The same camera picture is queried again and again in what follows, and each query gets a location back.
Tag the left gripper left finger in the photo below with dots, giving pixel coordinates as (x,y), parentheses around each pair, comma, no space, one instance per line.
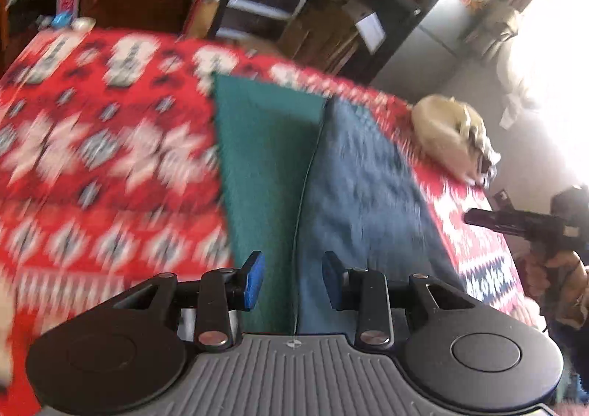
(222,294)

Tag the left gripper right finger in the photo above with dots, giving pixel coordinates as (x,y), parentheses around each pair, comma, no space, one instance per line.
(366,293)

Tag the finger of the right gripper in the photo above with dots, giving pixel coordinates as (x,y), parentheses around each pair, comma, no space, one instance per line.
(527,225)

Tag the blue denim shorts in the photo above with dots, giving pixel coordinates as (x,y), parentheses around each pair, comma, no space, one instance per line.
(361,201)

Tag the green cutting mat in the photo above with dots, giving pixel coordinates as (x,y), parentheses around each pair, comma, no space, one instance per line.
(266,136)

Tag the white curtain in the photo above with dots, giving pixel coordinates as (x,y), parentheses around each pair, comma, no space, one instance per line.
(516,48)

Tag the red patterned tablecloth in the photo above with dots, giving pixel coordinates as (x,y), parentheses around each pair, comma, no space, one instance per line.
(111,173)

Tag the cardboard boxes stack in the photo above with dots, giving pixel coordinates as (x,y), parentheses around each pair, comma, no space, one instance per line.
(327,34)

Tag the white ceramic pet bowl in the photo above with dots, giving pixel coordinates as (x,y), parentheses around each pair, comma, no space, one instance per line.
(83,24)

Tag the black shelf desk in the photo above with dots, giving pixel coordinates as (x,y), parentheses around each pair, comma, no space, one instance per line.
(398,19)

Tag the blue ceramic pet bowl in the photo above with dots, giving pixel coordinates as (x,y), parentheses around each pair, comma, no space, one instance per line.
(62,20)

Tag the wall power outlet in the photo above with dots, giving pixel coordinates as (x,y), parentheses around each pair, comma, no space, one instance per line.
(502,201)

